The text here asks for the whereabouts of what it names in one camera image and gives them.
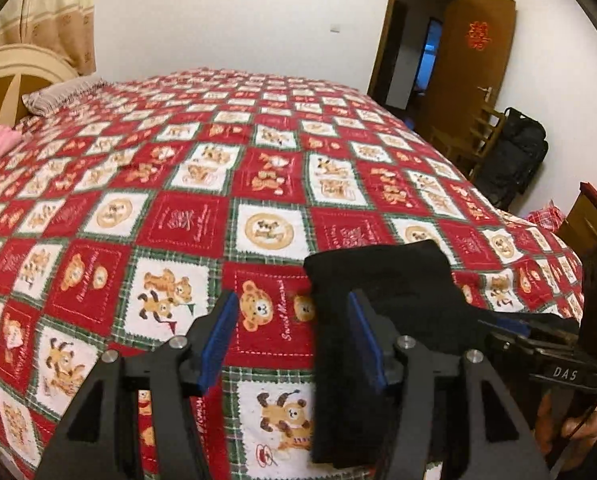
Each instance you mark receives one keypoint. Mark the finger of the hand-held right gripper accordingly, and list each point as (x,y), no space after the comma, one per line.
(508,346)
(511,325)

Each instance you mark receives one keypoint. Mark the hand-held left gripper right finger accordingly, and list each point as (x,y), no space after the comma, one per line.
(366,345)

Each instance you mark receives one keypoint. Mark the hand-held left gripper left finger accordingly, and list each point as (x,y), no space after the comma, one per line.
(218,340)

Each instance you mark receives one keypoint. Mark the black pants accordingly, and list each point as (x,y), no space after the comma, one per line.
(378,280)

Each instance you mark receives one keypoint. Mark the person's right hand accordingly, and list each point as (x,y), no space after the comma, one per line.
(551,430)

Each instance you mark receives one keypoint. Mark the red plaid cloth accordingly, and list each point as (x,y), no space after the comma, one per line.
(546,217)

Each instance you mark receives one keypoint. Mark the wooden dresser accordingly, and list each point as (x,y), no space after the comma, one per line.
(583,220)

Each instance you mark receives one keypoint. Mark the black luggage bag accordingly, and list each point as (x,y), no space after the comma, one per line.
(516,160)

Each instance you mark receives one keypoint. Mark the red bear-print bedspread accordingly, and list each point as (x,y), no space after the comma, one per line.
(188,175)

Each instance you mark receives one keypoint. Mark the wooden chair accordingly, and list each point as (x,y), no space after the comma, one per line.
(471,145)

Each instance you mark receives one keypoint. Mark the wooden door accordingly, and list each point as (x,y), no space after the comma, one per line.
(463,80)

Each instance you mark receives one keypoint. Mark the striped pillow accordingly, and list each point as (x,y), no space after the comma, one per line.
(63,95)

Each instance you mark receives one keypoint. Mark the red paper door decoration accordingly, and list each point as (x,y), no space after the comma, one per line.
(477,35)

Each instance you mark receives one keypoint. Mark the cream bed headboard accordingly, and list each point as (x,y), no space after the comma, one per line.
(13,72)

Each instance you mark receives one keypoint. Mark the beige patterned curtain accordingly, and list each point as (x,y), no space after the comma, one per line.
(53,15)

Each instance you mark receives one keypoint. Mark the wooden door frame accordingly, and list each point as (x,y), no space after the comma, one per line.
(381,35)

